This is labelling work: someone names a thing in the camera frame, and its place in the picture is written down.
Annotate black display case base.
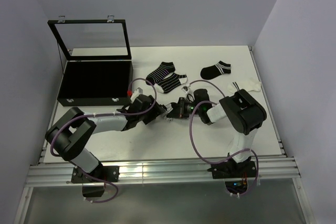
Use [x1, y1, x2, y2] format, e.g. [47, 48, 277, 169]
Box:
[57, 61, 133, 106]

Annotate black sock with purple stripes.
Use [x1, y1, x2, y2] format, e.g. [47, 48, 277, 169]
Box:
[146, 62, 175, 85]

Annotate aluminium front frame rail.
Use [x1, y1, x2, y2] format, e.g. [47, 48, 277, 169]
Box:
[14, 155, 305, 223]

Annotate black glass-panel case lid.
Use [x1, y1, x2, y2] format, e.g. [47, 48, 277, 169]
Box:
[47, 15, 132, 61]

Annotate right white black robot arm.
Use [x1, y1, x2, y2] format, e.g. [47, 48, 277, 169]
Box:
[166, 89, 267, 177]

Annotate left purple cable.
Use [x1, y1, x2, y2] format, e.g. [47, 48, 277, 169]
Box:
[49, 78, 158, 204]

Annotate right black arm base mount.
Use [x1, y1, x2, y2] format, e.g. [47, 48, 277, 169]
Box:
[207, 158, 258, 198]

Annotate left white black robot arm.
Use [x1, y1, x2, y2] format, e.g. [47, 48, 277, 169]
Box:
[45, 94, 167, 182]

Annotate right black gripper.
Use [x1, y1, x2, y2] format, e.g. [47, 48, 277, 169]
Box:
[167, 97, 202, 119]

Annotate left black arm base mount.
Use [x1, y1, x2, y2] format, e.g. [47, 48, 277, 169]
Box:
[70, 165, 120, 202]

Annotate black white-striped sock white toe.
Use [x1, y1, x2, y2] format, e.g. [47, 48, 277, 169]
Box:
[154, 73, 187, 94]

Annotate white sock black thin stripes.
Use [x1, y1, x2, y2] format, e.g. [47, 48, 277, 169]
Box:
[162, 102, 180, 122]

